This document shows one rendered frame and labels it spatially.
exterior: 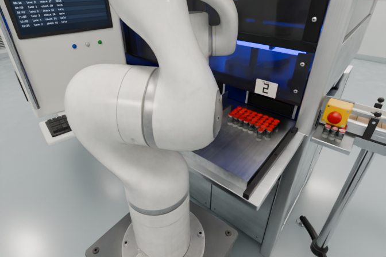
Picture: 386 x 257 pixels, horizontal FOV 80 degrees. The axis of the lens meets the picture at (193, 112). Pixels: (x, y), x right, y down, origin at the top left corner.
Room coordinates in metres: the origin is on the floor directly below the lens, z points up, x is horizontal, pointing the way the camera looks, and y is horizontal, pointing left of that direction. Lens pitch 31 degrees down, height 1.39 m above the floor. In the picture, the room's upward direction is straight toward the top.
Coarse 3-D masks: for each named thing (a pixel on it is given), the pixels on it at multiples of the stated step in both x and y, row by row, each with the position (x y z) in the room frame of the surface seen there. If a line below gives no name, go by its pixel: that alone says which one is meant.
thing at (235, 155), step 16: (224, 112) 0.82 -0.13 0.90; (224, 128) 0.73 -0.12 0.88; (288, 128) 0.68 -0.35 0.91; (224, 144) 0.63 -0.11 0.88; (240, 144) 0.63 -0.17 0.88; (256, 144) 0.63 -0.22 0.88; (272, 144) 0.63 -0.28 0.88; (192, 160) 0.55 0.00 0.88; (208, 160) 0.52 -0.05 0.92; (224, 160) 0.55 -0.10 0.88; (240, 160) 0.55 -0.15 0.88; (256, 160) 0.55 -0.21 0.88; (224, 176) 0.48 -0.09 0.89; (240, 176) 0.48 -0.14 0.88
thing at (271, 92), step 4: (256, 80) 0.83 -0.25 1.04; (260, 80) 0.82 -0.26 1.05; (264, 80) 0.81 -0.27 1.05; (256, 84) 0.83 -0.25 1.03; (260, 84) 0.82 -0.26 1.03; (272, 84) 0.79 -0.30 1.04; (276, 84) 0.78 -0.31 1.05; (256, 88) 0.83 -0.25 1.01; (260, 88) 0.82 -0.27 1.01; (272, 88) 0.79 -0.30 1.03; (276, 88) 0.78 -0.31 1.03; (256, 92) 0.83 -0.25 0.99; (260, 92) 0.82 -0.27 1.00; (268, 92) 0.80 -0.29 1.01; (272, 92) 0.79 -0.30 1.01; (272, 96) 0.78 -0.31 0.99
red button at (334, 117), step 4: (332, 112) 0.64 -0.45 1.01; (336, 112) 0.63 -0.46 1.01; (328, 116) 0.63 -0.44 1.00; (332, 116) 0.62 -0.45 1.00; (336, 116) 0.62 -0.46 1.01; (340, 116) 0.62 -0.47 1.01; (328, 120) 0.63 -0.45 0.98; (332, 120) 0.62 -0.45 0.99; (336, 120) 0.61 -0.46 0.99; (340, 120) 0.61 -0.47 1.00
